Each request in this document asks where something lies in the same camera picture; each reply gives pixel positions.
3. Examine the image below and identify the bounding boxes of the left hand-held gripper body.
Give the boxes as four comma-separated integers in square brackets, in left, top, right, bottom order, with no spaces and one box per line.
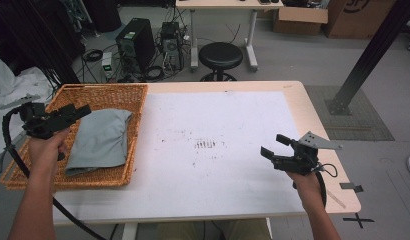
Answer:
[0,94,74,140]

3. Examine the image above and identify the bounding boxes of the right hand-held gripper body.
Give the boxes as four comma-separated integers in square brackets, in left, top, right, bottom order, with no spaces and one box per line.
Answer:
[272,130,344,176]

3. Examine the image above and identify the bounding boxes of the orange wicker basket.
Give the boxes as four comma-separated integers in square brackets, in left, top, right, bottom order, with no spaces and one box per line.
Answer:
[0,83,149,191]

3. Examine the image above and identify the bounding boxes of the grey-green printed t-shirt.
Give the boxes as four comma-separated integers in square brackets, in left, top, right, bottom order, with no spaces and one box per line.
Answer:
[64,108,133,177]

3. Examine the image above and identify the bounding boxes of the person's right hand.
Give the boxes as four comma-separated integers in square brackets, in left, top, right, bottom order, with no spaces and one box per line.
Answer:
[286,171,323,208]

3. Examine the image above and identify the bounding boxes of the person's left hand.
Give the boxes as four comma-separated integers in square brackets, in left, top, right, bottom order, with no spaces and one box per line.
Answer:
[27,128,70,178]

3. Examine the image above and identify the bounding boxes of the white cloth sheet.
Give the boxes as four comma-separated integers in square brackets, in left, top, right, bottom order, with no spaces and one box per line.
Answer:
[0,51,56,159]

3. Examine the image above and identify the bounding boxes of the clear tape strip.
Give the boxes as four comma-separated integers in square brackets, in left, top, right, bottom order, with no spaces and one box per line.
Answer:
[326,189,347,210]

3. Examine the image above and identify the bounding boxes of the black tape piece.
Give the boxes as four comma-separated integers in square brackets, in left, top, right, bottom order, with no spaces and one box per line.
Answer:
[338,182,365,194]

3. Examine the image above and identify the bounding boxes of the white power unit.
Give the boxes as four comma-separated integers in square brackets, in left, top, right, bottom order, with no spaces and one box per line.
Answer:
[101,51,114,81]

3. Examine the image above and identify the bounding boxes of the white table mat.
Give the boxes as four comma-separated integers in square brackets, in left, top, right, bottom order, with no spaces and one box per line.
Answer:
[52,91,307,225]

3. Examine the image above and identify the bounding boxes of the grey floor mat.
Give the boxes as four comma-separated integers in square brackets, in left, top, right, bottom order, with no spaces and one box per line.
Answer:
[304,85,396,142]

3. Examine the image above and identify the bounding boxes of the white table leg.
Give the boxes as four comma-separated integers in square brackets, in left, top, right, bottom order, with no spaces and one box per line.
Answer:
[121,222,139,240]
[264,218,273,240]

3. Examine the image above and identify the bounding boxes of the person's khaki pants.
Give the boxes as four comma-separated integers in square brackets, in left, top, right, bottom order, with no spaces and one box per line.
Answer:
[156,218,272,240]

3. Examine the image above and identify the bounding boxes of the dark curtain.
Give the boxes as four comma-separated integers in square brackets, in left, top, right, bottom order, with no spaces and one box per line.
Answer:
[0,0,86,84]

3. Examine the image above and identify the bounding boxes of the large black computer tower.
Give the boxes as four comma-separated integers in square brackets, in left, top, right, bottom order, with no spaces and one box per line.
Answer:
[115,17,157,74]

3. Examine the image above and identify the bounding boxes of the black round stool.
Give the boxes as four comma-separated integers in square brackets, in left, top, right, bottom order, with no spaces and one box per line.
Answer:
[198,41,244,83]

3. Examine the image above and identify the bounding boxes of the small open computer tower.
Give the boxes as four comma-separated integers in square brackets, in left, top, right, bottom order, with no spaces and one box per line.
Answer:
[159,21,184,71]

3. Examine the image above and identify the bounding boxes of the small open cardboard box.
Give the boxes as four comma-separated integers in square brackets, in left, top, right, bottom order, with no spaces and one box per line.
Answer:
[272,6,329,37]

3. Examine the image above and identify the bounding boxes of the large cardboard box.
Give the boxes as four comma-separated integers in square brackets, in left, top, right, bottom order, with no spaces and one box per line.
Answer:
[322,0,399,39]

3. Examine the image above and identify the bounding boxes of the white-legged wooden desk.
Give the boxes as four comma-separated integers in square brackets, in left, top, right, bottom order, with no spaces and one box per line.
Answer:
[175,0,285,73]

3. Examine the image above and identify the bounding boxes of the right hand-held gripper black cable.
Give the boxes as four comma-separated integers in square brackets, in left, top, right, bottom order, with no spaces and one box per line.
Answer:
[312,162,339,208]

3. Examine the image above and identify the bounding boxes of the hand-held gripper black cable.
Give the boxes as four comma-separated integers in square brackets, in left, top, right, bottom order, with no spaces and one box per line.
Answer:
[0,106,107,240]
[312,162,339,208]

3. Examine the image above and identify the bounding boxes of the left hand-held gripper black cable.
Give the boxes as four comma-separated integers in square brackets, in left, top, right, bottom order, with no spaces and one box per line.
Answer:
[0,106,107,240]

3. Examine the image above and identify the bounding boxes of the coiled black cable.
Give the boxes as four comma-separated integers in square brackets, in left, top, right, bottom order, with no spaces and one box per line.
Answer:
[82,48,104,63]

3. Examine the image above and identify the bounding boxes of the black metal post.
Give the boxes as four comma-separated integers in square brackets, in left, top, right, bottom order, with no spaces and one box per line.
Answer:
[324,0,410,117]

